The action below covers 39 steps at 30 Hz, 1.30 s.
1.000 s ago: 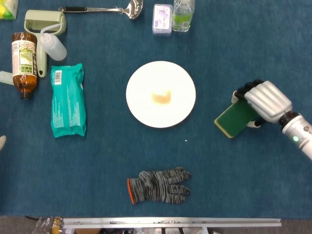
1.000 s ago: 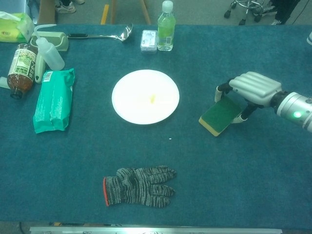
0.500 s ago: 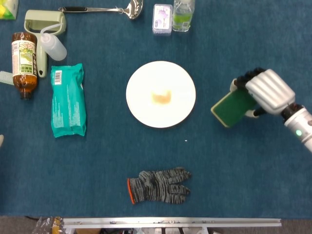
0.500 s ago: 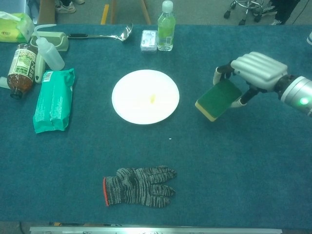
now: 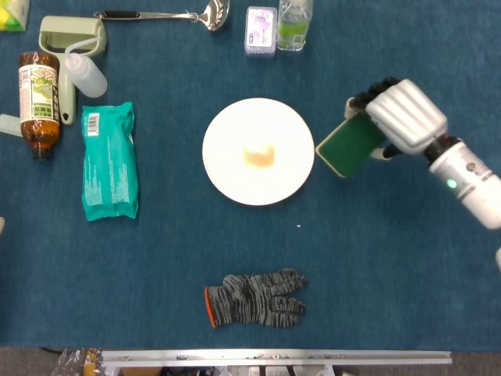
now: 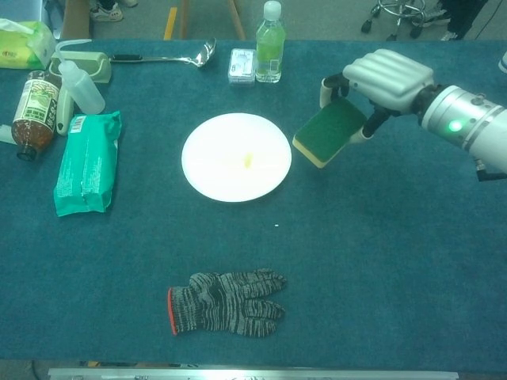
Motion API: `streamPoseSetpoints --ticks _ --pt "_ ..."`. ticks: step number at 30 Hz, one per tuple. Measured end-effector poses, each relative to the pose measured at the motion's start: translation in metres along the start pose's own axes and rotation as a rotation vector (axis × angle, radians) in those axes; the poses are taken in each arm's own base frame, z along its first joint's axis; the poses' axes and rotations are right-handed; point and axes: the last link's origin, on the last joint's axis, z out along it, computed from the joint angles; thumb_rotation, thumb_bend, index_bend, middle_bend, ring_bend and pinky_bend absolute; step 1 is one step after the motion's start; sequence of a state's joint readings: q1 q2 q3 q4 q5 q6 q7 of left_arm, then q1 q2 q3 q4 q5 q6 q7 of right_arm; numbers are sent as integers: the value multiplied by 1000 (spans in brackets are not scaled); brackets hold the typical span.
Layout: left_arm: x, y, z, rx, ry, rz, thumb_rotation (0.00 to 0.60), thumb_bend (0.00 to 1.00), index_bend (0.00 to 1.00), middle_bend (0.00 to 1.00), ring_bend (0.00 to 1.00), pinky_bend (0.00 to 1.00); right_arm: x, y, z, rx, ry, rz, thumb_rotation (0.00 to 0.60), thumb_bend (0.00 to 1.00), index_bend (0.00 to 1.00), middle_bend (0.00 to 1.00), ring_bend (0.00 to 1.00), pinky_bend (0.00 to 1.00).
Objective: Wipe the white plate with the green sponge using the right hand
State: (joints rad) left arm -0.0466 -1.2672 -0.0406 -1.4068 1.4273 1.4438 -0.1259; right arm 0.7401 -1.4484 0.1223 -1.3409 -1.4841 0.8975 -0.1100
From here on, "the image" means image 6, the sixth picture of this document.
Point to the straight wooden leg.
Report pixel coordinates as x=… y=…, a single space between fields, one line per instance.
x=184 y=20

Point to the white rounded object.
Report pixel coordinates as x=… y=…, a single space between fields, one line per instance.
x=503 y=63

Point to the white squeeze wash bottle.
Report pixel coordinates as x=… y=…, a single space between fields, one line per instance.
x=81 y=87

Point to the slanted wooden leg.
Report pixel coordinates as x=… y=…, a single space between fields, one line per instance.
x=237 y=23

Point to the white round plate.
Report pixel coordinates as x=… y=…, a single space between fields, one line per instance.
x=222 y=158

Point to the aluminium rail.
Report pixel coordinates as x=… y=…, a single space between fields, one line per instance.
x=237 y=373

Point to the green yellow sponge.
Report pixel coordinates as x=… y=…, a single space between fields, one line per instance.
x=328 y=130

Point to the yellow green tissue pack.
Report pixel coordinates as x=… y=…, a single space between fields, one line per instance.
x=24 y=47

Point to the person in dark trousers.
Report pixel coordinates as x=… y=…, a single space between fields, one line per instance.
x=463 y=16

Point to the green drink bottle white cap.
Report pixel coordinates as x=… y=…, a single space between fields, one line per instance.
x=269 y=51

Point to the teal table cloth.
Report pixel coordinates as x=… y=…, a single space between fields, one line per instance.
x=356 y=277

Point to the pale green plastic holder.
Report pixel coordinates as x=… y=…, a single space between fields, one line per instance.
x=95 y=65

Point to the chrome wheeled stool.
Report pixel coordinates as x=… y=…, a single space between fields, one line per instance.
x=392 y=4

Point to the yellow strip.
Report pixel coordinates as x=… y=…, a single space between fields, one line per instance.
x=170 y=23

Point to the brown sauce bottle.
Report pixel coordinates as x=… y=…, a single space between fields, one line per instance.
x=35 y=118

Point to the grey black knit glove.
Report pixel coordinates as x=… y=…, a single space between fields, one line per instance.
x=222 y=305

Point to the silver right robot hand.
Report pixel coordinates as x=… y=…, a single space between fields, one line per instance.
x=388 y=79

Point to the brown cardboard box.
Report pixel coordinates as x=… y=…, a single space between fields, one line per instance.
x=77 y=20

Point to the green wet wipes pack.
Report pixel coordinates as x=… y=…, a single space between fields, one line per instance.
x=87 y=166

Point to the clear small plastic box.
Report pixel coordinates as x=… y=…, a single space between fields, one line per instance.
x=241 y=67

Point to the white black sneaker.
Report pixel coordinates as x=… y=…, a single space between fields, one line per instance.
x=107 y=12

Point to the white paper scrap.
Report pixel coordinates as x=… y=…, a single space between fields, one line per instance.
x=6 y=134

